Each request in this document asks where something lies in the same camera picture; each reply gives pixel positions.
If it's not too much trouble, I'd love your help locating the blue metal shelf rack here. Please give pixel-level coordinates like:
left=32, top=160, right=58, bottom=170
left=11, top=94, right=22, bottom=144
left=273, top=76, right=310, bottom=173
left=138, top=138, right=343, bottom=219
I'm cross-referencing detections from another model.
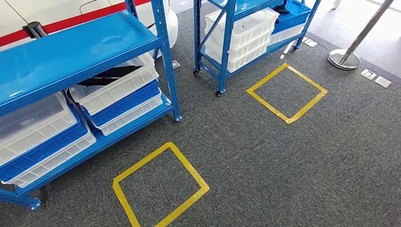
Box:
left=192, top=0, right=323, bottom=97
left=0, top=0, right=183, bottom=211

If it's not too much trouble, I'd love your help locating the black plastic part in crate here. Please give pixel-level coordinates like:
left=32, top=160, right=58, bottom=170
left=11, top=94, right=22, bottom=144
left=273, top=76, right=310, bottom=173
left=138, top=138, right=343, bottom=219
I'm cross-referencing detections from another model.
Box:
left=272, top=4, right=291, bottom=25
left=76, top=65, right=143, bottom=87

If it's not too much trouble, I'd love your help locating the yellow floor tape square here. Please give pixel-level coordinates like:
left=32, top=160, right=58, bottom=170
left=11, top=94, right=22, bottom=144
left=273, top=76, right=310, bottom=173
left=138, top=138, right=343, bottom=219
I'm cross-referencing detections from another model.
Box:
left=245, top=62, right=329, bottom=125
left=112, top=141, right=211, bottom=227

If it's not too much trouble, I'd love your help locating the silver stanchion post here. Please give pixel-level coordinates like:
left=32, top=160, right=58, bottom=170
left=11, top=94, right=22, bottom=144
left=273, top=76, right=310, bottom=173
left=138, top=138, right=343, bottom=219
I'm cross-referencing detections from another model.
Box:
left=327, top=0, right=395, bottom=71

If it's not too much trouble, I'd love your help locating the black stanchion post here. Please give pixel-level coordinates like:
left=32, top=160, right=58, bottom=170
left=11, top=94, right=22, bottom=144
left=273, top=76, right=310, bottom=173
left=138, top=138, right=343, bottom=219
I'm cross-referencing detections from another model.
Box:
left=22, top=21, right=49, bottom=40

